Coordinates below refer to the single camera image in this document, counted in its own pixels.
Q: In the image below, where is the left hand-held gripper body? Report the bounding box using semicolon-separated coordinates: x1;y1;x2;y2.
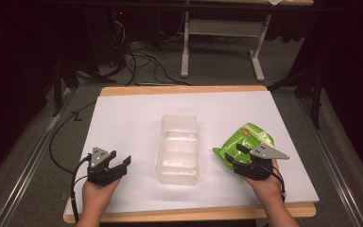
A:
87;146;129;187

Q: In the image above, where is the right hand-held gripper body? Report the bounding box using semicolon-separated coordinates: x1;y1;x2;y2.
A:
233;143;290;182

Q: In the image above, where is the green snack bag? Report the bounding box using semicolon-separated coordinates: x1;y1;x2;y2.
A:
212;122;277;172

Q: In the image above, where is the clear plastic container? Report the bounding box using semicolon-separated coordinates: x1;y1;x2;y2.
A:
153;113;201;186

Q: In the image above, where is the person's right hand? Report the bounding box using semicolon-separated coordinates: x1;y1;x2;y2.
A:
241;158;284;203

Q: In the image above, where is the person's left hand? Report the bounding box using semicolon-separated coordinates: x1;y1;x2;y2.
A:
81;178;121;210

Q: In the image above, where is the white foam board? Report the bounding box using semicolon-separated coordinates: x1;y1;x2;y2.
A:
65;90;321;218

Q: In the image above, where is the black metal stand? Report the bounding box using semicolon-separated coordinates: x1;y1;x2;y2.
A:
50;58;80;118
267;67;323;131

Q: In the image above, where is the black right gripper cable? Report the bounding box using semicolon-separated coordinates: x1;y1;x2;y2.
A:
262;164;287;202

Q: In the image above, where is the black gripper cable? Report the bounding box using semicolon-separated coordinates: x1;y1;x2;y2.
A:
70;155;93;224
262;164;287;202

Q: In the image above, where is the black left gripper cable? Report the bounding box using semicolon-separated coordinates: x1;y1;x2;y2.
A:
70;155;93;224

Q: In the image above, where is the black floor cable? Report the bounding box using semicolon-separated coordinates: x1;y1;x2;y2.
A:
48;100;97;175

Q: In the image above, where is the metal floor rail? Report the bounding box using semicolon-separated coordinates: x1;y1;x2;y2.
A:
0;87;77;227
296;94;363;227

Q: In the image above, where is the tangle of black cables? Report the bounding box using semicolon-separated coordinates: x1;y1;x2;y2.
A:
107;18;193;87

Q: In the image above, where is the white metal desk frame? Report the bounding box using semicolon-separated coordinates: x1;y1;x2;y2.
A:
180;9;272;83

